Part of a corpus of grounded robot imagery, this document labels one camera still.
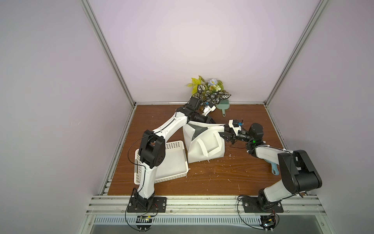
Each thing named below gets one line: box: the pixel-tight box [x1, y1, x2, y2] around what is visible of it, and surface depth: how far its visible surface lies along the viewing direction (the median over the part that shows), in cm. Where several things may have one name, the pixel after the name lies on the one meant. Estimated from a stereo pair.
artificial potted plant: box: [187, 75, 232, 110], surface depth 96 cm
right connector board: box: [259, 214, 276, 232], surface depth 71 cm
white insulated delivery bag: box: [182, 120, 226, 164], surface depth 79 cm
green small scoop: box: [216, 98, 230, 117], surface depth 120 cm
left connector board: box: [135, 215, 153, 233], surface depth 72 cm
